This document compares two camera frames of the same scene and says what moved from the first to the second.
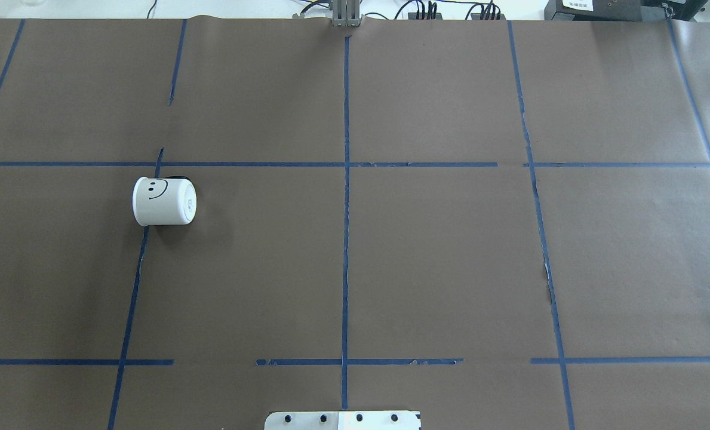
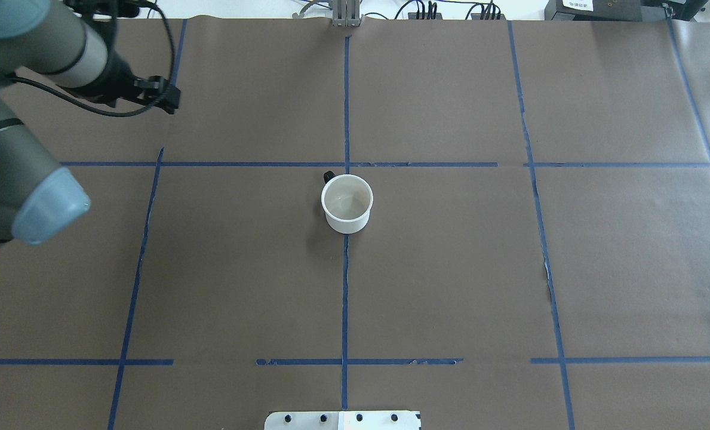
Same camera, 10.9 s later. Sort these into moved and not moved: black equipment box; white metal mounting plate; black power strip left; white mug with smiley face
Moved: white mug with smiley face
Not moved: black power strip left; white metal mounting plate; black equipment box
